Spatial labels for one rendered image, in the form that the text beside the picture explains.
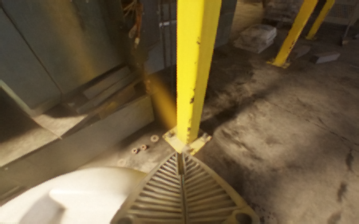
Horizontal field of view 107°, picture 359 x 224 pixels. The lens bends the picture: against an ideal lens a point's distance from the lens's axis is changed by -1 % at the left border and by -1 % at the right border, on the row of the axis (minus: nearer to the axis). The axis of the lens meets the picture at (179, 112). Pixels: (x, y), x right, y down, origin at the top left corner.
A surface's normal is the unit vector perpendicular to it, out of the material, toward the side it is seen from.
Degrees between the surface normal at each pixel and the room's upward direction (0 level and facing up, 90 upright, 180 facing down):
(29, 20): 90
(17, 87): 90
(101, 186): 1
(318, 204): 0
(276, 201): 0
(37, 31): 90
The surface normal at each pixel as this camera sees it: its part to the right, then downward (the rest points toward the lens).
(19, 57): 0.89, 0.33
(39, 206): 0.92, 0.00
